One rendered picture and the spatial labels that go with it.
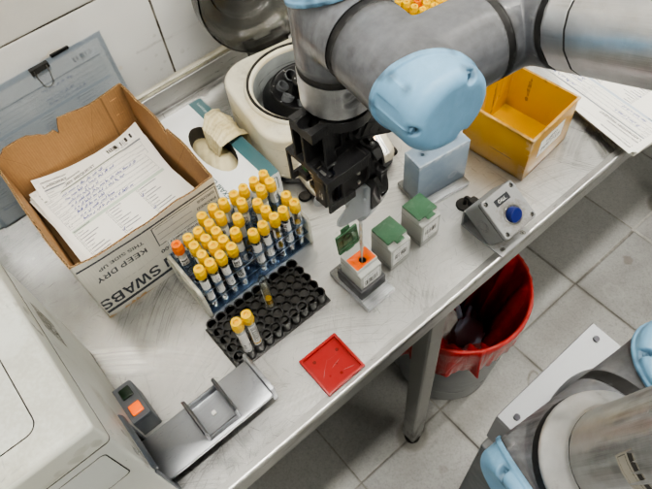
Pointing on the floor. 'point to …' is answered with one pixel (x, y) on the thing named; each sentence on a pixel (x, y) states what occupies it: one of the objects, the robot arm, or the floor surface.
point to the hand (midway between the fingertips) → (359, 206)
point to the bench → (389, 327)
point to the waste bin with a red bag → (455, 374)
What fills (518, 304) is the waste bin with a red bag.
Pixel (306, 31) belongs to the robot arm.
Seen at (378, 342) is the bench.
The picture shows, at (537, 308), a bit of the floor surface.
